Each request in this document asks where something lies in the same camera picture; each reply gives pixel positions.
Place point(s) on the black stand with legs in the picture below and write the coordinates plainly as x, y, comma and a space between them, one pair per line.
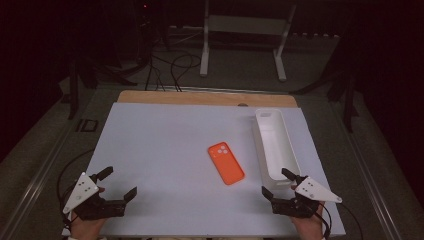
348, 106
74, 96

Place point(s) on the black square floor plate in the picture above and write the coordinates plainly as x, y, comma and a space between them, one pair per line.
87, 125

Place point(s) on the person's left hand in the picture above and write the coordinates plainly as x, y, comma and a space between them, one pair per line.
85, 229

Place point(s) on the orange phone case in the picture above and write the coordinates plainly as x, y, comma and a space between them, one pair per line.
226, 163

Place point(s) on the long white plastic box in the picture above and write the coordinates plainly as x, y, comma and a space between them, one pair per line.
276, 146

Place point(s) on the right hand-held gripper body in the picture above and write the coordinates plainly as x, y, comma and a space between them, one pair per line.
311, 191

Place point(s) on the person's right hand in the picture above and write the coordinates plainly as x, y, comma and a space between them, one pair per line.
308, 228

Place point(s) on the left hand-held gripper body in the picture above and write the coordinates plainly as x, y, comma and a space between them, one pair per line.
81, 190

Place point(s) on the pale grey table board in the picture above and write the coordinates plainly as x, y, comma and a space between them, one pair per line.
160, 150

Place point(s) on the white metal stand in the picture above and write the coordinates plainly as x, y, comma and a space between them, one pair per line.
246, 25

